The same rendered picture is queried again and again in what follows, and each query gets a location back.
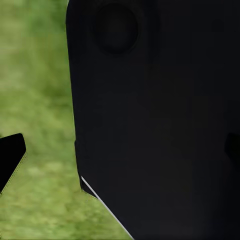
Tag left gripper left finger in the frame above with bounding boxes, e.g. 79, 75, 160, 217
0, 133, 26, 193

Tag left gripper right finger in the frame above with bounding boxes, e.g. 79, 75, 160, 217
224, 133, 240, 173

